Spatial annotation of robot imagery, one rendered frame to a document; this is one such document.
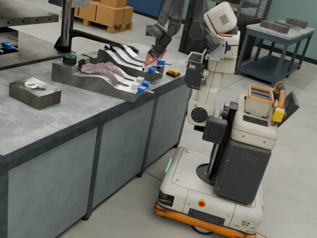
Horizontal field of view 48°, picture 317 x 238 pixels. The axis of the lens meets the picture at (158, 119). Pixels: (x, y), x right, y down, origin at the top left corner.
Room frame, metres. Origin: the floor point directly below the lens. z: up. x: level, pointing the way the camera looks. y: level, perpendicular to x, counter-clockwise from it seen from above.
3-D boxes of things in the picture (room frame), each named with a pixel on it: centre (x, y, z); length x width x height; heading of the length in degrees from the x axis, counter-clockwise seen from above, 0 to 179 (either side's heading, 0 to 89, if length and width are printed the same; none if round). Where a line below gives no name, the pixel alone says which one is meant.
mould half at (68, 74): (2.01, 0.38, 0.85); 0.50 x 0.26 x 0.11; 83
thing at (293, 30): (6.43, -1.79, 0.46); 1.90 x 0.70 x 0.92; 152
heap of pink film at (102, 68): (2.02, 0.38, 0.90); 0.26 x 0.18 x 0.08; 83
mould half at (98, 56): (2.37, 0.31, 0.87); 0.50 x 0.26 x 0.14; 66
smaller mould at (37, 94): (1.63, 0.63, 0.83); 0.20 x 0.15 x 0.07; 66
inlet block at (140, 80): (2.04, 0.11, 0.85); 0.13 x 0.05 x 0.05; 83
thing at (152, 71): (2.21, 0.09, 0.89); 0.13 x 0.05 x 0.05; 66
